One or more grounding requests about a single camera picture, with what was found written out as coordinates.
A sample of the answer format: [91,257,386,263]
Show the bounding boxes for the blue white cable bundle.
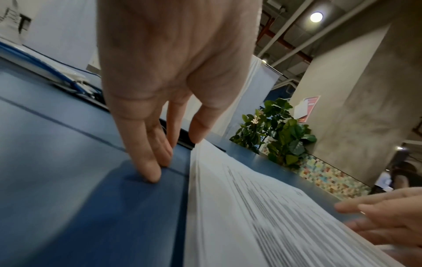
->
[0,43,106,101]

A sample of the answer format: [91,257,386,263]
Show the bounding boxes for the white curtain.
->
[179,54,281,140]

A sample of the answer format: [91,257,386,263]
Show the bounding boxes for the red white poster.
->
[293,95,322,124]

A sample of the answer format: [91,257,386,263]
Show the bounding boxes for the person's right hand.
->
[334,187,422,249]

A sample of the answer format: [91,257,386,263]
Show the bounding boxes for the group of ceiling lamps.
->
[260,11,326,64]

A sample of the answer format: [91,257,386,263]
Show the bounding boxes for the black table cable box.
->
[52,81,229,153]

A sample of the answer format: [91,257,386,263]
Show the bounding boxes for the pile of printed papers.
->
[183,139,407,267]

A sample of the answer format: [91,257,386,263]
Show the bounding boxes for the green potted plant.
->
[229,97,318,168]

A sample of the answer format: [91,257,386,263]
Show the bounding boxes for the concrete pillar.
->
[288,0,422,187]

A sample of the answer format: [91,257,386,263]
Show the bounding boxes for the person's left hand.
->
[95,0,263,183]

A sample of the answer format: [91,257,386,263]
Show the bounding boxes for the colourful mosaic tile wall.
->
[260,144,372,198]

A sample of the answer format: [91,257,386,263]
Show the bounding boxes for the dense table print paper sheet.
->
[189,139,407,267]

